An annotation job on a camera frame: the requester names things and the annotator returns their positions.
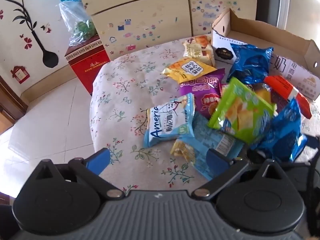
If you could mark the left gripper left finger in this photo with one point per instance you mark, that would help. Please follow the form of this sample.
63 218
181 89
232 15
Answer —
89 169

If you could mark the red gift box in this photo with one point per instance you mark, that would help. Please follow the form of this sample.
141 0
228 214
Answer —
86 60

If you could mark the green America snack pack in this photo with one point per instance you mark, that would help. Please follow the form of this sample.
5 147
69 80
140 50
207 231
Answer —
241 113

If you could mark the light blue America snack pack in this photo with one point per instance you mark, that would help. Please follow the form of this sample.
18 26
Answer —
171 120

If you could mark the cream bread pack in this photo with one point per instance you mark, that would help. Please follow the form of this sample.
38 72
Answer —
200 48

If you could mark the cream sideboard cabinet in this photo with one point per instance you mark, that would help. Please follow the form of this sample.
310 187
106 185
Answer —
125 26

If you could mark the blue foil pack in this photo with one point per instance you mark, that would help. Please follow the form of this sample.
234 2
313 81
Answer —
282 139
251 65

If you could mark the wooden door frame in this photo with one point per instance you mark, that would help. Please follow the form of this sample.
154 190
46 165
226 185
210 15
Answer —
11 106

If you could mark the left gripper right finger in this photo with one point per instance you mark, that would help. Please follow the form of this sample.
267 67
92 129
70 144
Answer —
220 172

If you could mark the light blue barcode snack pack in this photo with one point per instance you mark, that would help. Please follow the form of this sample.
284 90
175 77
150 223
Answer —
206 138

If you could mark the red noodle pack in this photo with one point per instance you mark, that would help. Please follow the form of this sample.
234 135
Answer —
288 92

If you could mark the clear plastic bag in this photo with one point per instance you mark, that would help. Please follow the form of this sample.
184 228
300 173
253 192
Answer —
77 21

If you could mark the small yellow snack pack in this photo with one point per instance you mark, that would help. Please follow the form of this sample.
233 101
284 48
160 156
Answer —
181 149

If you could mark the purple snack pack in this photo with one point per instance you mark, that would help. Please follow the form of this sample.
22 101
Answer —
206 90

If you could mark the yellow little waffle pack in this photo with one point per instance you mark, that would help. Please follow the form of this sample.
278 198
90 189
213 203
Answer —
187 69

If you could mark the cardboard milk box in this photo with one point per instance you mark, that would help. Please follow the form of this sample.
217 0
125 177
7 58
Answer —
294 58

